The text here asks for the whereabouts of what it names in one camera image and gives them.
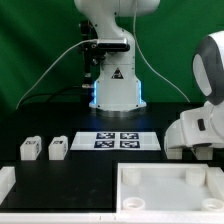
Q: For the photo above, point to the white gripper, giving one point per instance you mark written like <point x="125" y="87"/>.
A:
<point x="200" y="127"/>

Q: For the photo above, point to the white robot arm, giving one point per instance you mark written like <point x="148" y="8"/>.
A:
<point x="117" y="91"/>

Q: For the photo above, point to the white square tabletop part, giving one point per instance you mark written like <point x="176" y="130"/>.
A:
<point x="169" y="187"/>

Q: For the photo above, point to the white fiducial marker sheet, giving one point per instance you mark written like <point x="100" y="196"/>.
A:
<point x="138" y="141"/>

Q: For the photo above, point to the white L-shaped obstacle wall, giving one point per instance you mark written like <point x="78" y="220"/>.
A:
<point x="79" y="198"/>

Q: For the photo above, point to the black camera on stand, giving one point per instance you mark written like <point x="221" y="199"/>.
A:
<point x="94" y="50"/>

